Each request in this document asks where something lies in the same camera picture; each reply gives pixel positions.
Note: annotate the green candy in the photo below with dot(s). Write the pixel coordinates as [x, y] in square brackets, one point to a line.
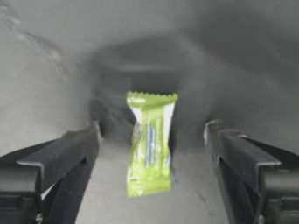
[150, 163]

